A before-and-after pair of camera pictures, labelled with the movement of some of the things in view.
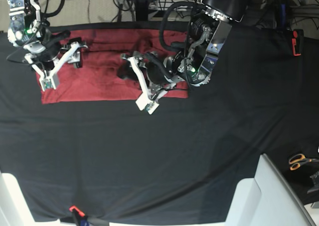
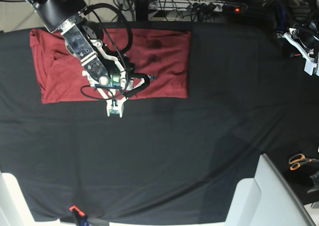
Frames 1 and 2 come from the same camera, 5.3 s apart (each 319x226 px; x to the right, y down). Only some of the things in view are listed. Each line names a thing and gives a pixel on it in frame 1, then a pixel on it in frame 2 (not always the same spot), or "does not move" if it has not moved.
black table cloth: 184,161 does not move
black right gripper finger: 125,71 -> 289,50
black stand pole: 142,10 does not move
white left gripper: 73,56 -> 115,99
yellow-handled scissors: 296,160 does not move
